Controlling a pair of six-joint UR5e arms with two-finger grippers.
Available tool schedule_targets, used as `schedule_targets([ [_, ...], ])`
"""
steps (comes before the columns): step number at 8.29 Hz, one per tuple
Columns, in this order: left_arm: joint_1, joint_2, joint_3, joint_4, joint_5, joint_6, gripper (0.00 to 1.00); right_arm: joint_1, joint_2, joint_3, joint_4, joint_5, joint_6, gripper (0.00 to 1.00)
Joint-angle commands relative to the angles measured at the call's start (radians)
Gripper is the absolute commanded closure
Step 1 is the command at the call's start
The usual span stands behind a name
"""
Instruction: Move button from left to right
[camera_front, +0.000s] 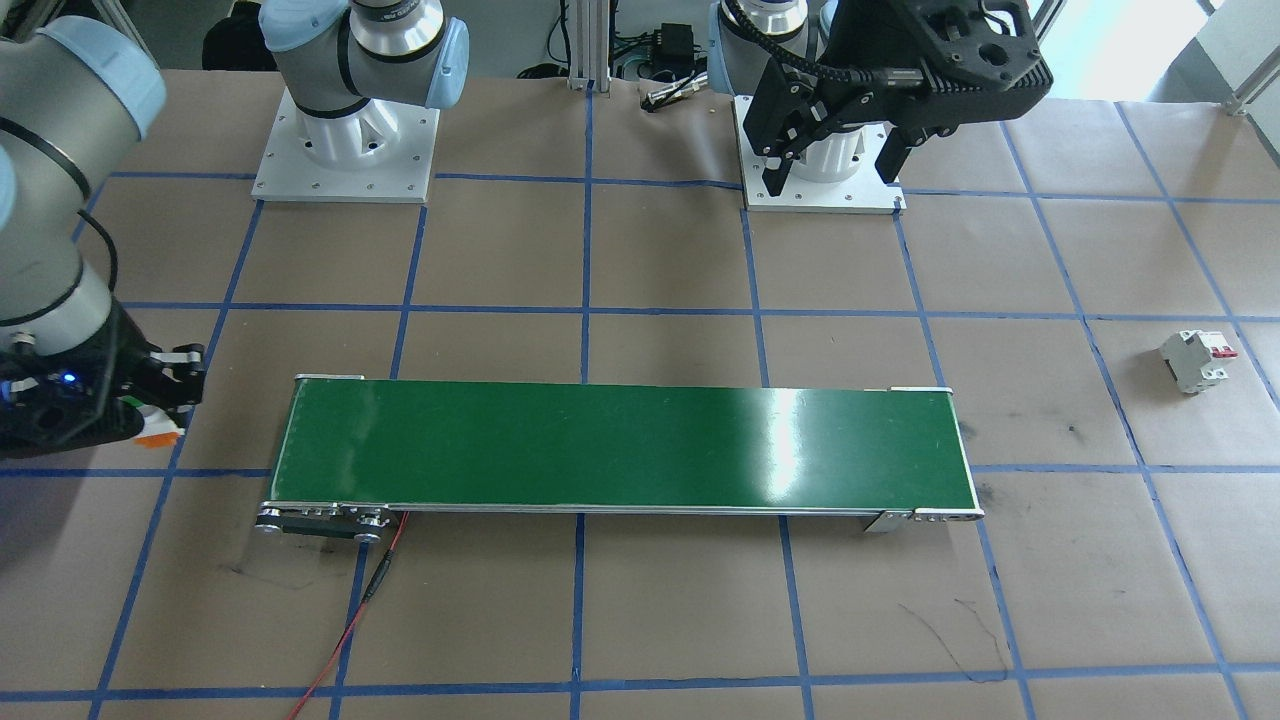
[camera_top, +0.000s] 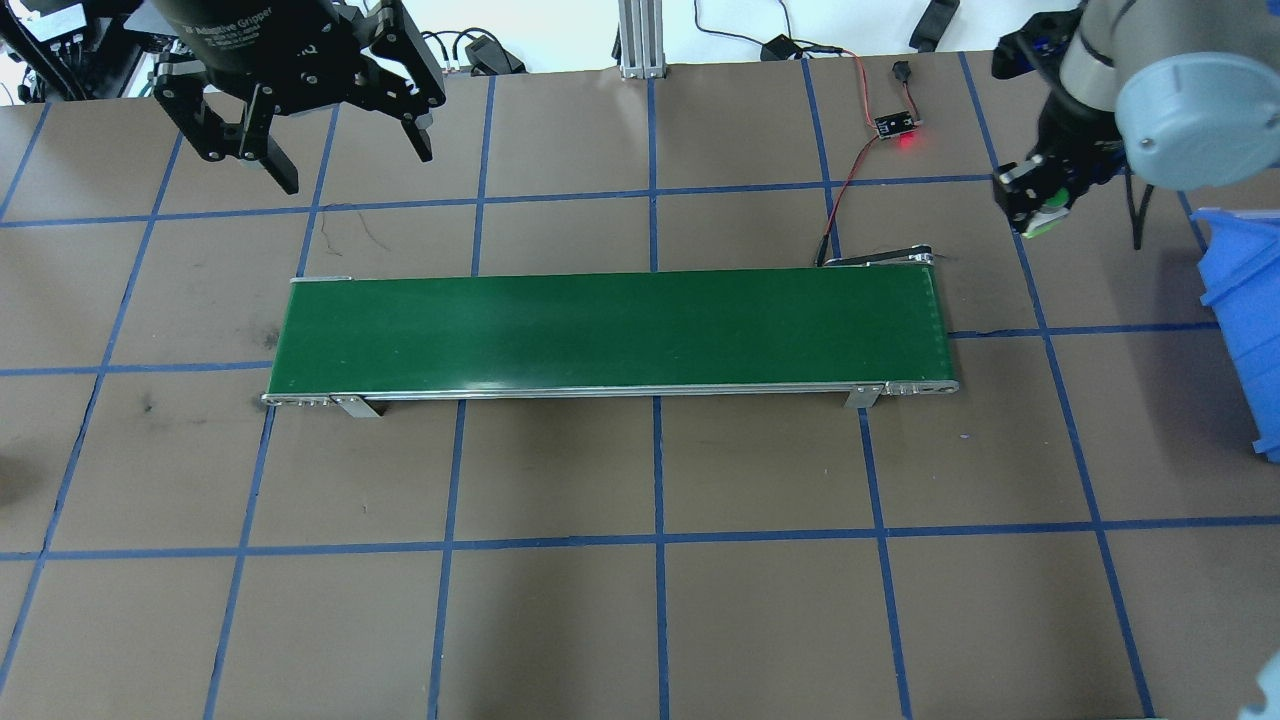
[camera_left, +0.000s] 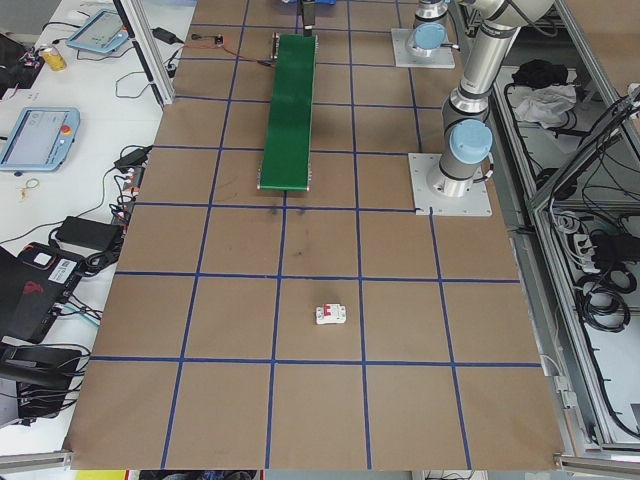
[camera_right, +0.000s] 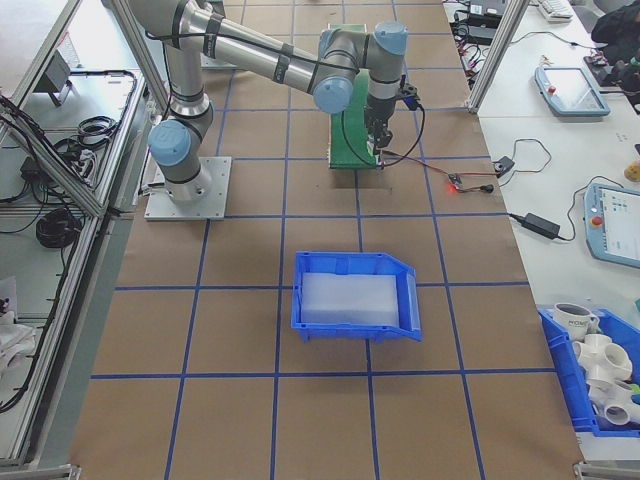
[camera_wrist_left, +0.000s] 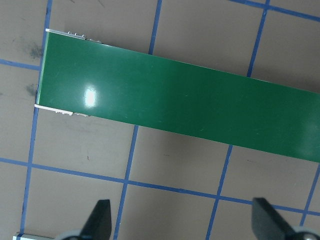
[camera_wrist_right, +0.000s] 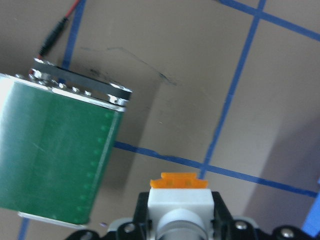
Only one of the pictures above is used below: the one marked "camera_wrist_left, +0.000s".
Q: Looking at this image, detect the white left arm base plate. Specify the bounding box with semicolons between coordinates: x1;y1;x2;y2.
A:
12;232;60;240

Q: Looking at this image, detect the green conveyor belt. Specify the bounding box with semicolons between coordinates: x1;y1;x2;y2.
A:
34;27;320;164

